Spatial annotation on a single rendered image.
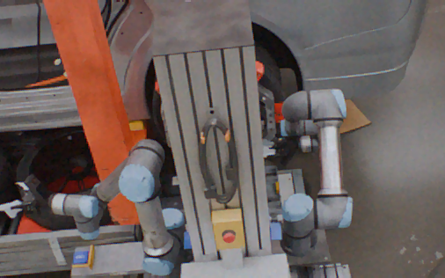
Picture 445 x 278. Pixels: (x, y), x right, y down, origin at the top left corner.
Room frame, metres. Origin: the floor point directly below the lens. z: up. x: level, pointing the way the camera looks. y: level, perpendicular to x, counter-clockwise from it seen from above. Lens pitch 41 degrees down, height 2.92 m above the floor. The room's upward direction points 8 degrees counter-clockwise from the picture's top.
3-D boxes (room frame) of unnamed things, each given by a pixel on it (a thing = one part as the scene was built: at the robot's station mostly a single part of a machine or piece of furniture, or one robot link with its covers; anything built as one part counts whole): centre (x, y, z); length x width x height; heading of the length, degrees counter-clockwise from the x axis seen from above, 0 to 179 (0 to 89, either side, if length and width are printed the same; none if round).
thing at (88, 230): (1.70, 0.54, 1.12); 0.11 x 0.08 x 0.11; 163
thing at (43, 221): (2.74, 0.82, 0.39); 0.66 x 0.66 x 0.24
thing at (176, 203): (2.55, 0.28, 0.26); 0.42 x 0.18 x 0.35; 177
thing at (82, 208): (1.69, 0.54, 1.21); 0.11 x 0.08 x 0.09; 73
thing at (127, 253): (2.07, 0.58, 0.44); 0.43 x 0.17 x 0.03; 87
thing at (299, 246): (1.71, -0.24, 0.87); 0.15 x 0.15 x 0.10
